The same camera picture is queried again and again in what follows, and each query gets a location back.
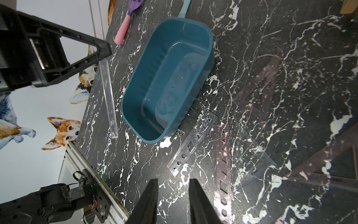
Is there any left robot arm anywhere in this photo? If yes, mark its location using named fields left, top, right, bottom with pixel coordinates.
left=1, top=5, right=111, bottom=224

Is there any clear straight ruler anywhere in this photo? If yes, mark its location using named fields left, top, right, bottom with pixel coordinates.
left=99, top=58, right=118, bottom=139

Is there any teal plastic storage box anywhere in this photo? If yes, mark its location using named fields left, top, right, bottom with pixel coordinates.
left=121, top=17, right=215, bottom=144

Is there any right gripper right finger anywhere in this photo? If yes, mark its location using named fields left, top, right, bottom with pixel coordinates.
left=188, top=179, right=222, bottom=224

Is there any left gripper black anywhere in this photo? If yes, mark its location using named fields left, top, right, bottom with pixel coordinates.
left=1, top=5, right=112, bottom=92

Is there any wooden corner shelf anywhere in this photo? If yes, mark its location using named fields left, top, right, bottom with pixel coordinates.
left=340, top=0, right=358, bottom=14

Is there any purple pink toy fork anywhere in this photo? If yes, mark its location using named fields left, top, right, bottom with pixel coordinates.
left=114, top=0, right=144, bottom=46

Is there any clear triangle ruler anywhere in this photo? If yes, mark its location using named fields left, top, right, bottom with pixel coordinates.
left=230, top=120, right=277, bottom=194

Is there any clear stencil ruler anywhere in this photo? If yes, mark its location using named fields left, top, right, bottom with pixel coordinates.
left=167, top=109, right=217, bottom=177

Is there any dark triangle ruler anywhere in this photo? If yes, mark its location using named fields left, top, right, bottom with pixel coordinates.
left=232, top=51, right=282, bottom=122

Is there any light teal brush handle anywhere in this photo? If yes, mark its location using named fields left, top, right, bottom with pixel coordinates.
left=178, top=0, right=191, bottom=18

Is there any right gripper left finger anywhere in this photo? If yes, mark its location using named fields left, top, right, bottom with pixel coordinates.
left=125, top=179, right=158, bottom=224

